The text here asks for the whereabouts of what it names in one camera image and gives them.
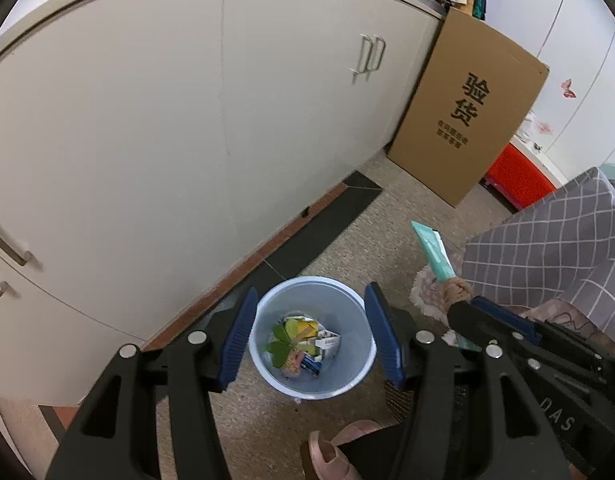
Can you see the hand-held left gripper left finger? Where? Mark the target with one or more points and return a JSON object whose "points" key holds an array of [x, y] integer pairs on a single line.
{"points": [[240, 335]]}

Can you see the red plastic box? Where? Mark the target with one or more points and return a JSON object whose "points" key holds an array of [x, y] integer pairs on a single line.
{"points": [[517, 175]]}

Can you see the blue white packet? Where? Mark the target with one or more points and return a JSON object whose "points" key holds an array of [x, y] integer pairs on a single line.
{"points": [[312, 365]]}

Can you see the teal packet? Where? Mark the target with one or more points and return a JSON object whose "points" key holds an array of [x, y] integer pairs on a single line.
{"points": [[435, 250]]}

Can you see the tall cardboard box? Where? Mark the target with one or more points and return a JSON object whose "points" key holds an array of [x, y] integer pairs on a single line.
{"points": [[462, 150]]}

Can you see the white wardrobe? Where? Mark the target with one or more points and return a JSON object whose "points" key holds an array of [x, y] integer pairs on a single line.
{"points": [[562, 20]]}

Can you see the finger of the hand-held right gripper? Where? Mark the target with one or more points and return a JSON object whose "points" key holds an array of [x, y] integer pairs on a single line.
{"points": [[467, 325], [502, 315]]}

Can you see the blue plastic waste bin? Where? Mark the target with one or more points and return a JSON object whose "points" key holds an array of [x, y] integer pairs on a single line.
{"points": [[347, 375]]}

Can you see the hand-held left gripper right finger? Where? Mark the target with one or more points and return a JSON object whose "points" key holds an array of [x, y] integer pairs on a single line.
{"points": [[382, 340]]}

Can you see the pink butterfly sticker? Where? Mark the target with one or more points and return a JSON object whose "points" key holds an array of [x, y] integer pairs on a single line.
{"points": [[568, 88]]}

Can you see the person's left leg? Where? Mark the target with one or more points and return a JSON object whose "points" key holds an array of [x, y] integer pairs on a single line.
{"points": [[382, 452]]}

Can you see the white paper carton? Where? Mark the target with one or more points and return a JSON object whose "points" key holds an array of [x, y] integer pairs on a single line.
{"points": [[329, 346]]}

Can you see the green plush leaves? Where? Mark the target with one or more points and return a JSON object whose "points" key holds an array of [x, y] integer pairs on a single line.
{"points": [[280, 345]]}

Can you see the pink slipper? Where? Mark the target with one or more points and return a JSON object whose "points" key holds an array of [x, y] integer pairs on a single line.
{"points": [[327, 460]]}

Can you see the black floor mat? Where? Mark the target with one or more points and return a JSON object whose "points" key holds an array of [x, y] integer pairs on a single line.
{"points": [[327, 220]]}

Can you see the grey checked tablecloth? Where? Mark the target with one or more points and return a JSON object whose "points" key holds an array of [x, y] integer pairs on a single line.
{"points": [[562, 240]]}

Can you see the white low cabinet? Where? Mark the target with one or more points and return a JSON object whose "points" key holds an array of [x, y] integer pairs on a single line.
{"points": [[137, 135]]}

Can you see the pink quilted table skirt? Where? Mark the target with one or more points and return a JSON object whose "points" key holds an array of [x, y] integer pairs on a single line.
{"points": [[427, 295]]}

